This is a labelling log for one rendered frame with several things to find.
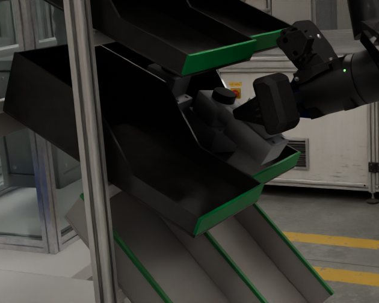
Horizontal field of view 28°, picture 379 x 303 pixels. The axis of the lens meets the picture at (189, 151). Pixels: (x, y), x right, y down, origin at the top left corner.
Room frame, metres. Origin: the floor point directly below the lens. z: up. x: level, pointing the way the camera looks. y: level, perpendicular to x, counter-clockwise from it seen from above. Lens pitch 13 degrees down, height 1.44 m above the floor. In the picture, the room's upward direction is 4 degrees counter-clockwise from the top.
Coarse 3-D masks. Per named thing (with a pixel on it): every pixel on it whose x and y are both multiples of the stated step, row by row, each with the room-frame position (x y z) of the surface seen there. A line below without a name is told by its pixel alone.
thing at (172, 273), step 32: (128, 224) 0.85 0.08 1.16; (160, 224) 0.88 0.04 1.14; (128, 256) 0.76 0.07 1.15; (160, 256) 0.84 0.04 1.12; (192, 256) 0.87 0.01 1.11; (224, 256) 0.84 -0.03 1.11; (128, 288) 0.76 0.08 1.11; (160, 288) 0.74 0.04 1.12; (192, 288) 0.82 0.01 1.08; (224, 288) 0.84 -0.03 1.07; (256, 288) 0.82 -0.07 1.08
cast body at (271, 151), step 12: (252, 96) 0.87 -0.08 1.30; (228, 108) 0.90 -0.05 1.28; (228, 120) 0.90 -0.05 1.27; (240, 120) 0.87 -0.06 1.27; (228, 132) 0.88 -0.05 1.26; (240, 132) 0.87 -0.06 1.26; (252, 132) 0.86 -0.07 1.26; (264, 132) 0.85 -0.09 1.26; (240, 144) 0.87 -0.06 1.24; (252, 144) 0.86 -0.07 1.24; (264, 144) 0.85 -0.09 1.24; (276, 144) 0.86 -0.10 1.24; (252, 156) 0.86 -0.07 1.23; (264, 156) 0.85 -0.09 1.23; (276, 156) 0.88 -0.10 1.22
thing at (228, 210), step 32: (32, 64) 0.82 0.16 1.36; (64, 64) 0.91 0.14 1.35; (96, 64) 0.94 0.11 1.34; (128, 64) 0.91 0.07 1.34; (32, 96) 0.82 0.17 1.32; (64, 96) 0.80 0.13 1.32; (128, 96) 0.91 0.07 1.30; (160, 96) 0.88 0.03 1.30; (32, 128) 0.83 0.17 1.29; (64, 128) 0.80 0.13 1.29; (128, 128) 0.89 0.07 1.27; (160, 128) 0.88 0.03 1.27; (128, 160) 0.82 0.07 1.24; (160, 160) 0.84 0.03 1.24; (192, 160) 0.86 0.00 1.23; (128, 192) 0.75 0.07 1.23; (160, 192) 0.73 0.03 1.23; (192, 192) 0.79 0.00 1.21; (224, 192) 0.81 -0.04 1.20; (256, 192) 0.80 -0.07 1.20; (192, 224) 0.71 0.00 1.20
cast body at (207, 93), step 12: (204, 96) 0.93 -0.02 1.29; (216, 96) 0.92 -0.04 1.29; (228, 96) 0.92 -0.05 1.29; (192, 108) 0.96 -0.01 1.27; (204, 108) 0.93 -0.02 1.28; (216, 108) 0.91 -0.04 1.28; (192, 120) 0.95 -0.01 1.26; (204, 120) 0.93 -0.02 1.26; (216, 120) 0.91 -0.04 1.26; (204, 132) 0.92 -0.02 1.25; (216, 132) 0.91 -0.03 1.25; (204, 144) 0.92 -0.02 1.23; (216, 144) 0.91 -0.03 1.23; (228, 144) 0.92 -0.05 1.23
